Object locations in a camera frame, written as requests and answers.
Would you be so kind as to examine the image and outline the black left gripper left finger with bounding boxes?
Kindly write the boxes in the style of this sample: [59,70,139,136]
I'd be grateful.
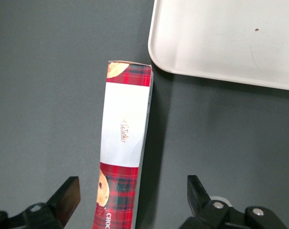
[0,176,82,229]

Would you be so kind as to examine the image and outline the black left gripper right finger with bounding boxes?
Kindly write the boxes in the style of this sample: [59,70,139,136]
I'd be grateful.
[179,175,288,229]

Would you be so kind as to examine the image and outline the red tartan cookie box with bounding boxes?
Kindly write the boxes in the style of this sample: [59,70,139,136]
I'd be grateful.
[91,61,154,229]

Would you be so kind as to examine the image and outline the beige plastic tray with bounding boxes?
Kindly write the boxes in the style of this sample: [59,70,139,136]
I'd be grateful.
[148,0,289,92]

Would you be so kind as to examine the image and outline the dark grey table mat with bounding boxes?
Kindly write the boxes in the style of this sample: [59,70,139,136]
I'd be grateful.
[0,0,289,229]

